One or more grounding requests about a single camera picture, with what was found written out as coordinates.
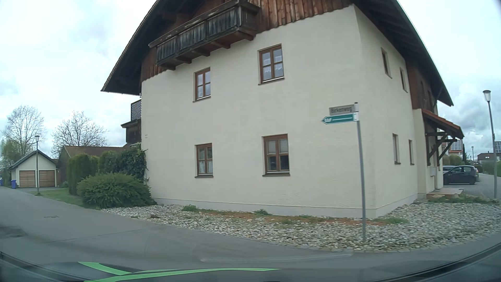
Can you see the cream house with wooden balcony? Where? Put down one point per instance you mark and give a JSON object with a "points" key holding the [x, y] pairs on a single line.
{"points": [[313, 156]]}

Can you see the car's own bonnet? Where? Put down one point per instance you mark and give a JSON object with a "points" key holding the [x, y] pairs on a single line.
{"points": [[235, 274]]}

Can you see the tall green hedge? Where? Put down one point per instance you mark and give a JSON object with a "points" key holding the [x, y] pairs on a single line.
{"points": [[117, 162]]}

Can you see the round green bush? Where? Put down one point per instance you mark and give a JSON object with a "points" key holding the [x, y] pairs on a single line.
{"points": [[113, 191]]}

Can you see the brown roofed building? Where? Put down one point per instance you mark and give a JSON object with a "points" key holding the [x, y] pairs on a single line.
{"points": [[90, 150]]}

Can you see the bare tree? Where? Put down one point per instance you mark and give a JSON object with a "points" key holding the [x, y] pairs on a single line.
{"points": [[78, 131], [23, 127]]}

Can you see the grass lawn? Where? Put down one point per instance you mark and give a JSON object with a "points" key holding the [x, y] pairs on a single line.
{"points": [[62, 195]]}

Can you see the grey asphalt road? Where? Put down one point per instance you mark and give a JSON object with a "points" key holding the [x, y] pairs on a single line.
{"points": [[78, 235]]}

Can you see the pebble gravel strip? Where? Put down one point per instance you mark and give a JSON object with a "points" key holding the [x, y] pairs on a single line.
{"points": [[430, 227]]}

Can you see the dark parked car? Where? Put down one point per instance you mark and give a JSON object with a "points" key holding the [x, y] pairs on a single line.
{"points": [[460, 175]]}

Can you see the cream garage with wooden doors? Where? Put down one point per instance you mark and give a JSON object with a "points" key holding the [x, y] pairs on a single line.
{"points": [[33, 168]]}

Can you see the distant houses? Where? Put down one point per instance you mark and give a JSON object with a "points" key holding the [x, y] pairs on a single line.
{"points": [[487, 156]]}

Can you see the blue bin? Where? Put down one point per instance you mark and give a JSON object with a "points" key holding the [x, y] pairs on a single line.
{"points": [[13, 183]]}

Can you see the street name sign on post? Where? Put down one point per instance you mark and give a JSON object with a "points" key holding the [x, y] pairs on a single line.
{"points": [[360, 164]]}

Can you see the lamp post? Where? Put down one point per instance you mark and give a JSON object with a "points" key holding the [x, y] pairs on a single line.
{"points": [[37, 164], [492, 137]]}

